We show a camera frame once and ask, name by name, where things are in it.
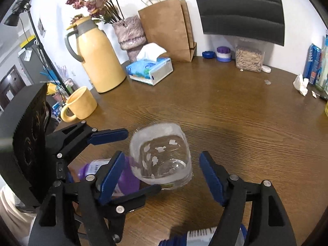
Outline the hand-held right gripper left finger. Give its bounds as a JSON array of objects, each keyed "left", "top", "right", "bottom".
[{"left": 28, "top": 151, "right": 126, "bottom": 246}]

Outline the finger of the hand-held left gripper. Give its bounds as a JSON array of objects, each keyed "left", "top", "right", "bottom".
[
  {"left": 102, "top": 184, "right": 162, "bottom": 245},
  {"left": 52, "top": 120, "right": 129, "bottom": 165}
]

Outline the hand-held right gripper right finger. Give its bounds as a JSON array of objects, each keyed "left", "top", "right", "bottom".
[{"left": 199, "top": 151, "right": 298, "bottom": 246}]

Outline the clear glass cup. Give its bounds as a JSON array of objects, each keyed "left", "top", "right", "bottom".
[{"left": 129, "top": 122, "right": 192, "bottom": 190}]

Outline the cup of straws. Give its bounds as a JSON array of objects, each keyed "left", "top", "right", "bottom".
[{"left": 55, "top": 64, "right": 76, "bottom": 95}]

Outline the purple plastic bottle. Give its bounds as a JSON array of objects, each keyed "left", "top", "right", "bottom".
[{"left": 77, "top": 156, "right": 142, "bottom": 198}]

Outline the yellow mug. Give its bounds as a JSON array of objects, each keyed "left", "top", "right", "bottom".
[{"left": 61, "top": 86, "right": 98, "bottom": 123}]

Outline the plastic bottle with blue cap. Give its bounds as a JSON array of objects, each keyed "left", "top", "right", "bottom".
[{"left": 158, "top": 223, "right": 249, "bottom": 246}]

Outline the brown door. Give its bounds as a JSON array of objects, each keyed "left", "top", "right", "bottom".
[{"left": 0, "top": 65, "right": 25, "bottom": 110}]

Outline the yellow thermos jug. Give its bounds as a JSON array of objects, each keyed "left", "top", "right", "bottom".
[{"left": 65, "top": 16, "right": 127, "bottom": 93}]

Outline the beige clothing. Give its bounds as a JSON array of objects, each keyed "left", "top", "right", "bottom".
[{"left": 0, "top": 184, "right": 36, "bottom": 246}]

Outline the blue tissue box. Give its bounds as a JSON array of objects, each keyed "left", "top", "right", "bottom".
[{"left": 125, "top": 43, "right": 173, "bottom": 86}]

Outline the pink fuzzy vase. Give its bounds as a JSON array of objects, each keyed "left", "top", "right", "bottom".
[{"left": 112, "top": 15, "right": 148, "bottom": 63}]

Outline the brown paper bag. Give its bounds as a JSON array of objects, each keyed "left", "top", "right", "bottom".
[
  {"left": 181, "top": 0, "right": 197, "bottom": 57},
  {"left": 138, "top": 0, "right": 195, "bottom": 62}
]

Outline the clear container of seeds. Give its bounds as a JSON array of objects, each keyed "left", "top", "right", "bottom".
[{"left": 234, "top": 37, "right": 265, "bottom": 73}]

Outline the purple white jar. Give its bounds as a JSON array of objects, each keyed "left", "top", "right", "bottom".
[{"left": 216, "top": 46, "right": 232, "bottom": 62}]

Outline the crumpled white tissue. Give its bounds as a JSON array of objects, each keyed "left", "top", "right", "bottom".
[{"left": 293, "top": 74, "right": 310, "bottom": 96}]

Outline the black studio light stand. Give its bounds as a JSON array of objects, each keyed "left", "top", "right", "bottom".
[{"left": 4, "top": 0, "right": 72, "bottom": 95}]

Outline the blue packet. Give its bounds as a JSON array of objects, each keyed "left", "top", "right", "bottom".
[{"left": 303, "top": 43, "right": 322, "bottom": 85}]

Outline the black padded panel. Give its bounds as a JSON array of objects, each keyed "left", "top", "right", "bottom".
[{"left": 190, "top": 0, "right": 286, "bottom": 47}]

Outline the wall switch plate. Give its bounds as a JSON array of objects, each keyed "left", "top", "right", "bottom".
[{"left": 37, "top": 18, "right": 47, "bottom": 38}]

